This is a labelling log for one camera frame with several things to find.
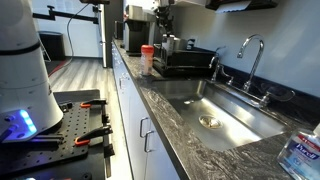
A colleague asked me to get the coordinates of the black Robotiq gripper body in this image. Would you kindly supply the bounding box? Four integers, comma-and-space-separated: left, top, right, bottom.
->
155, 3, 175, 27

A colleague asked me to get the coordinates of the black dish rack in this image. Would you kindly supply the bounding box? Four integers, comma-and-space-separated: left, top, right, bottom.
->
152, 43, 218, 78

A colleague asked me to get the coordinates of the orange lid creamer bottle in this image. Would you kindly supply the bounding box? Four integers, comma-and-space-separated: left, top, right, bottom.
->
139, 44, 155, 77

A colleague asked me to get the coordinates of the clear Purell sanitizer bottle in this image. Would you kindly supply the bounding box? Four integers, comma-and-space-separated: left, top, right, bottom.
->
276, 122, 320, 180

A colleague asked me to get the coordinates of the stainless steel cup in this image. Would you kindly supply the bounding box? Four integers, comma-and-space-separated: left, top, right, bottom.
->
173, 37, 188, 51

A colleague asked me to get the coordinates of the black coffee maker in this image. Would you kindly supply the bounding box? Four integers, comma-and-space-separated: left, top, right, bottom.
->
122, 4, 157, 56

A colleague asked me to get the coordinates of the tall dark refrigerator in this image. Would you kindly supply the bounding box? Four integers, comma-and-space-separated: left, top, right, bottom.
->
98, 0, 125, 69

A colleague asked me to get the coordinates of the small chrome side faucet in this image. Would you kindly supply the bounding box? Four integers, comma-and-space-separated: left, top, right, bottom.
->
209, 46, 226, 83

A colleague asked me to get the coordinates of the black paper towel dispenser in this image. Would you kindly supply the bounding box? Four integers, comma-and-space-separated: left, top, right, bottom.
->
205, 0, 279, 14

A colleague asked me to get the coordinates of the tall chrome gooseneck faucet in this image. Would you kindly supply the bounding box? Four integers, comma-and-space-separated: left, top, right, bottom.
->
236, 33, 266, 94

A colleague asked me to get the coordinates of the white base cabinet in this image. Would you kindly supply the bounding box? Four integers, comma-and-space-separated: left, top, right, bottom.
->
111, 40, 181, 180

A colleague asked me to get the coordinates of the metal sink drain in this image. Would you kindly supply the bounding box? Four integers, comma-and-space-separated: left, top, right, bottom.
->
198, 114, 223, 130

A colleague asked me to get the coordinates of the black orange bar clamp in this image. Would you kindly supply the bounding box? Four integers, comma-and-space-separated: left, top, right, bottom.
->
73, 124, 114, 148
79, 98, 108, 109

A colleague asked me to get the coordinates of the stainless steel sink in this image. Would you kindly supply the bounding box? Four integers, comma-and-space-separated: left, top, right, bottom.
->
152, 78, 289, 153

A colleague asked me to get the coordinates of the black trash bin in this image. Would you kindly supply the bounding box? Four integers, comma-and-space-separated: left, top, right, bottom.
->
38, 30, 67, 62

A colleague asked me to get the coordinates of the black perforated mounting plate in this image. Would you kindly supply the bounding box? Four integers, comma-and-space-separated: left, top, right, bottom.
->
0, 101, 93, 178

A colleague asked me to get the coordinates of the white wall cabinet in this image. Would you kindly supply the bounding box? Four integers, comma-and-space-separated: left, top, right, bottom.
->
173, 0, 208, 8

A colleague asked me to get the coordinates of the black stereo camera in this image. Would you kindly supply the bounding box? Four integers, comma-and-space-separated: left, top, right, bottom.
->
79, 0, 111, 5

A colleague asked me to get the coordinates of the chrome faucet lever handle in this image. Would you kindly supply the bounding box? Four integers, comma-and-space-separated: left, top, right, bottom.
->
219, 65, 235, 86
259, 88, 296, 108

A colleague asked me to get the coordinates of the black camera cable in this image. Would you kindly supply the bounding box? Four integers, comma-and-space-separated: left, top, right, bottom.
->
65, 2, 91, 63

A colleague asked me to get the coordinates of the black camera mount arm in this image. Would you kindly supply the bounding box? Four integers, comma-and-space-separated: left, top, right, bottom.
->
32, 4, 100, 25

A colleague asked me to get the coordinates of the silver cabinet door handle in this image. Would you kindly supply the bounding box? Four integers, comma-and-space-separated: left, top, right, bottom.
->
143, 130, 156, 154
139, 116, 152, 139

